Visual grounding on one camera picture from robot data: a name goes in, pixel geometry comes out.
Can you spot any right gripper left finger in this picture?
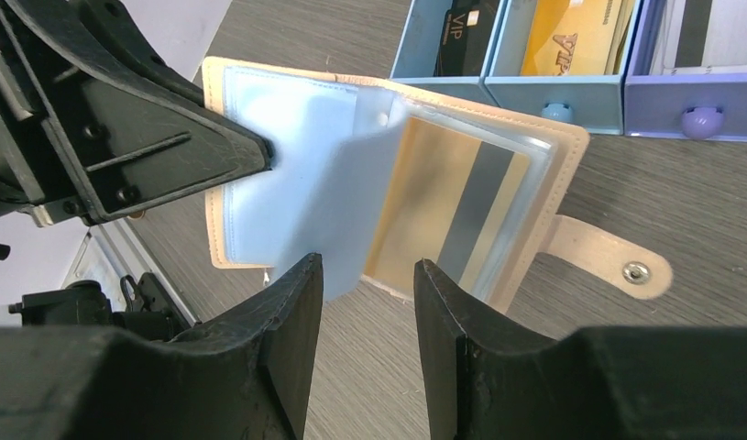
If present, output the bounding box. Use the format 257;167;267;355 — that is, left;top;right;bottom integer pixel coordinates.
0;253;323;439

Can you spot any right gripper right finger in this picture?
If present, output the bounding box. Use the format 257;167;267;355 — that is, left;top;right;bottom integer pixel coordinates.
413;259;747;439

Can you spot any black VIP card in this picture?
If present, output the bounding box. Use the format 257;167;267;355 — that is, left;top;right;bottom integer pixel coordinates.
434;0;500;77

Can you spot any blue three-compartment organizer tray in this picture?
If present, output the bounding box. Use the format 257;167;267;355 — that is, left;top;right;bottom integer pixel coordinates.
390;1;747;141

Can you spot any orange item in tray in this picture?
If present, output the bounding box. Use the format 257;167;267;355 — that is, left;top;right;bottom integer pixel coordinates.
521;0;634;76

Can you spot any beige leather card holder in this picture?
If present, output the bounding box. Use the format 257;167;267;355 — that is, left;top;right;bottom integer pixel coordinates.
202;57;673;312

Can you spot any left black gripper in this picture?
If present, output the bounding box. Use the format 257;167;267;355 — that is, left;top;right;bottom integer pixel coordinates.
0;1;274;226

